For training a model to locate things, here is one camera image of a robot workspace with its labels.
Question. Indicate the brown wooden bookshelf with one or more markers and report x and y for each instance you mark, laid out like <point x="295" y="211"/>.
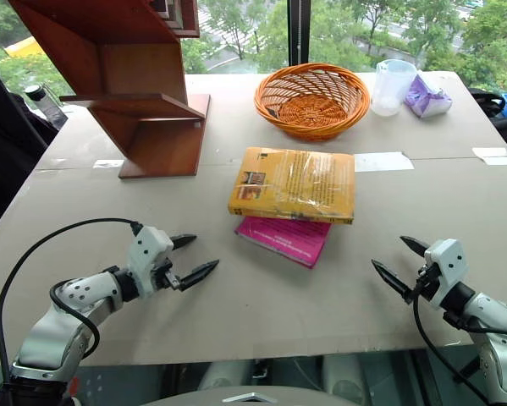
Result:
<point x="130" y="84"/>

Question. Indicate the purple and white packet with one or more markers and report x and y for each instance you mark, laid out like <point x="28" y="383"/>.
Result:
<point x="426" y="97"/>

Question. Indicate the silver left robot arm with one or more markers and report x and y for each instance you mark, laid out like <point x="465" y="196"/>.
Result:
<point x="62" y="321"/>

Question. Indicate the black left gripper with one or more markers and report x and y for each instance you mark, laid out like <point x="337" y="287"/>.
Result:
<point x="166" y="275"/>

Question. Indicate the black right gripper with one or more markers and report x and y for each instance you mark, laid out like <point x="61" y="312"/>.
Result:
<point x="423" y="279"/>

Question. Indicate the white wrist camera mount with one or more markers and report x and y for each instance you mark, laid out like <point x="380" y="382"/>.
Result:
<point x="445" y="264"/>
<point x="147" y="254"/>

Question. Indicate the white tape pieces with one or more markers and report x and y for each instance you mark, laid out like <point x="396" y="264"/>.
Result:
<point x="492" y="155"/>

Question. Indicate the clear plastic measuring cup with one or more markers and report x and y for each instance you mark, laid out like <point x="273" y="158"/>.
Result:
<point x="390" y="86"/>

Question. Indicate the clear bottle with black cap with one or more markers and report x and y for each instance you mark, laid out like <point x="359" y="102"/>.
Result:
<point x="45" y="103"/>

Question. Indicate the white paper tape patch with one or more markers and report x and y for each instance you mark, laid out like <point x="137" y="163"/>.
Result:
<point x="382" y="161"/>

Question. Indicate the black window frame post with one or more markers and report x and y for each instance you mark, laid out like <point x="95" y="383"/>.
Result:
<point x="299" y="31"/>

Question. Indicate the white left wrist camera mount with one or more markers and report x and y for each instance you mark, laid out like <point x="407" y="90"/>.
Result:
<point x="147" y="254"/>

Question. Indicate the orange woven basket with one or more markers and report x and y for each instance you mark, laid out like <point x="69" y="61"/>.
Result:
<point x="312" y="101"/>

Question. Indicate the pink book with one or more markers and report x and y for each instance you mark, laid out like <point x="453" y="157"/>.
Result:
<point x="287" y="241"/>

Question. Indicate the yellow plastic-wrapped book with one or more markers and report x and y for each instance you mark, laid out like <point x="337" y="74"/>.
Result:
<point x="293" y="184"/>

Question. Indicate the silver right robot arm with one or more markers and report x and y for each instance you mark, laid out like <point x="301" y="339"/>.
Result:
<point x="490" y="330"/>

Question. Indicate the black chair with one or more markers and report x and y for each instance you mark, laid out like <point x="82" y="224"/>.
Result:
<point x="500" y="122"/>

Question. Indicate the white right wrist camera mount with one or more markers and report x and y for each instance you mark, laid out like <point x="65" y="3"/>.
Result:
<point x="445" y="264"/>

